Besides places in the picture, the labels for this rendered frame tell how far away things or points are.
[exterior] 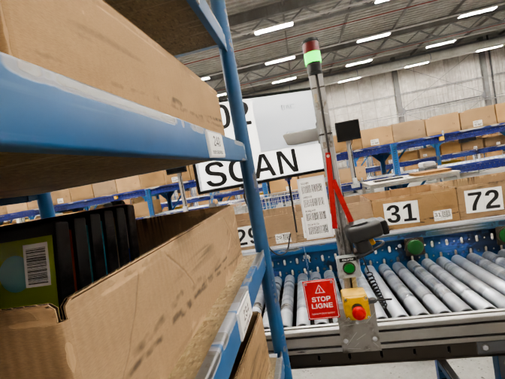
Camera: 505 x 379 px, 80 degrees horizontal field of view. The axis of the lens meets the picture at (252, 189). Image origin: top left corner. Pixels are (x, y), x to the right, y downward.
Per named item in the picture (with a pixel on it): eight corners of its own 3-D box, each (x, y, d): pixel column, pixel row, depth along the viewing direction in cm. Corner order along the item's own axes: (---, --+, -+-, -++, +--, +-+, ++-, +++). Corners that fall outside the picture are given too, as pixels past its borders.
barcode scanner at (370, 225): (397, 250, 86) (386, 216, 86) (355, 262, 88) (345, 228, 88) (390, 244, 93) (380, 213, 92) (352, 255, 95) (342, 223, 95)
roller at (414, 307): (418, 330, 96) (416, 315, 96) (377, 272, 147) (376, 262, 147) (435, 328, 95) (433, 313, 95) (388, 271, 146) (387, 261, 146)
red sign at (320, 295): (308, 320, 97) (302, 282, 96) (308, 319, 98) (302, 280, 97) (359, 315, 94) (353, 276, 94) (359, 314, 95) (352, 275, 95)
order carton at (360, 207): (297, 244, 157) (292, 212, 156) (298, 231, 186) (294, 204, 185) (376, 233, 150) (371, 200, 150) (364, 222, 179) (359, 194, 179)
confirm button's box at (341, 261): (340, 280, 93) (336, 259, 92) (338, 276, 96) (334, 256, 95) (362, 277, 92) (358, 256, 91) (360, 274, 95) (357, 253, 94)
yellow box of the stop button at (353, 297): (347, 324, 88) (343, 300, 88) (343, 310, 96) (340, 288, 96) (400, 319, 85) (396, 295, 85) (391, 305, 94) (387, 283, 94)
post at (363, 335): (343, 353, 97) (296, 78, 92) (341, 344, 101) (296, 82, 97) (382, 350, 95) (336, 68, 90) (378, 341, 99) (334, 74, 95)
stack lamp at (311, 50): (305, 62, 92) (302, 43, 91) (305, 68, 97) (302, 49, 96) (322, 59, 91) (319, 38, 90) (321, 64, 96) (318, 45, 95)
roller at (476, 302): (486, 324, 93) (484, 309, 92) (420, 268, 144) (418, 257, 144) (504, 322, 92) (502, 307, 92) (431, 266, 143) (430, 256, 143)
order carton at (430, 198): (376, 234, 151) (370, 200, 150) (364, 222, 179) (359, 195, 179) (461, 222, 144) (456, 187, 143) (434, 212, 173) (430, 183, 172)
